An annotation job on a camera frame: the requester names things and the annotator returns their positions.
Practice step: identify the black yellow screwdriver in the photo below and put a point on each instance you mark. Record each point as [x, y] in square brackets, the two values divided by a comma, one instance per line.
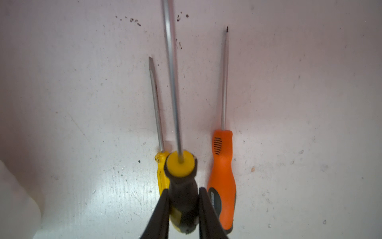
[180, 165]

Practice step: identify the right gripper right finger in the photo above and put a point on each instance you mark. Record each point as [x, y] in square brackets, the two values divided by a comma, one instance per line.
[210, 227]

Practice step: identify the orange screwdriver black grip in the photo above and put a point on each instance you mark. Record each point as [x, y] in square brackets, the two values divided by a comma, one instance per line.
[221, 184]

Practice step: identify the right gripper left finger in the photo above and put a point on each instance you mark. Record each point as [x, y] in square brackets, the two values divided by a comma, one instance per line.
[158, 225]

